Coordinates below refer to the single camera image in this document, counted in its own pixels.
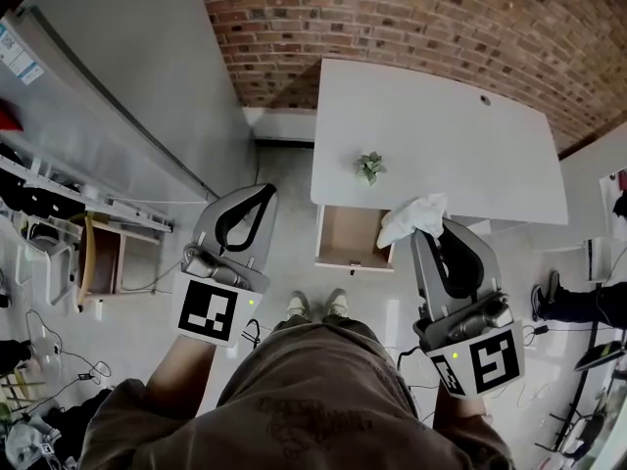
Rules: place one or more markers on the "person's right forearm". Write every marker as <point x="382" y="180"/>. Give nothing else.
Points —
<point x="463" y="409"/>

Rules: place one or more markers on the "person's right beige shoe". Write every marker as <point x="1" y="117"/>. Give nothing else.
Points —
<point x="336" y="301"/>

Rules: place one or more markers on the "red item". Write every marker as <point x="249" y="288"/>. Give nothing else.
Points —
<point x="10" y="115"/>

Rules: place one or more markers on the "blue and white sticker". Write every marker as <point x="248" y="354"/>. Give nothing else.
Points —
<point x="17" y="54"/>

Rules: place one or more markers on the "large grey refrigerator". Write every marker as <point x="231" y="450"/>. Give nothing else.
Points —
<point x="122" y="81"/>

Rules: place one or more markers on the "black metal stand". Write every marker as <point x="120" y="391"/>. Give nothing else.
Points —
<point x="595" y="360"/>

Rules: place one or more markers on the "wooden drawer with white front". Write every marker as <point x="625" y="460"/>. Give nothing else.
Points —
<point x="350" y="235"/>

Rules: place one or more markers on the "person's left forearm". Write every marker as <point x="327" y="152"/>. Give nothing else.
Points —
<point x="183" y="380"/>

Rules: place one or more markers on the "person's left beige shoe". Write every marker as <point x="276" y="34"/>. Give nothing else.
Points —
<point x="297" y="304"/>

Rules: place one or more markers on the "white table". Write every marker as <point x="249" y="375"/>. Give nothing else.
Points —
<point x="431" y="130"/>

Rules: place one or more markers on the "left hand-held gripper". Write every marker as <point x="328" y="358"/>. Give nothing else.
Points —
<point x="223" y="262"/>

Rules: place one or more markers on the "small green potted plant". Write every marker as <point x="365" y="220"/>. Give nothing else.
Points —
<point x="370" y="167"/>

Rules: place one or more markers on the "white item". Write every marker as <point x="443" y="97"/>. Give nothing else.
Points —
<point x="416" y="216"/>

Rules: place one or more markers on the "person's brown shirt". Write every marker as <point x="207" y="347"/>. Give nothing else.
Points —
<point x="303" y="399"/>

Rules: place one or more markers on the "white metal rack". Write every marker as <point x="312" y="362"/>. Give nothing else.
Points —
<point x="59" y="184"/>

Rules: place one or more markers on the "wooden chair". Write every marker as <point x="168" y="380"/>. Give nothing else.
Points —
<point x="103" y="257"/>

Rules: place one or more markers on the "white box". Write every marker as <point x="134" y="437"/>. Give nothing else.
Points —
<point x="595" y="260"/>

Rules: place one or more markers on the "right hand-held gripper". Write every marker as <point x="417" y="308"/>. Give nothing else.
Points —
<point x="482" y="341"/>

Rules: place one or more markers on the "white plastic chair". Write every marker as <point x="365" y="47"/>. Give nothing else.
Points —
<point x="46" y="267"/>

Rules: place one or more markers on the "person's beige shoe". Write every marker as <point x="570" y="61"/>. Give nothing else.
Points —
<point x="336" y="301"/>
<point x="297" y="304"/>

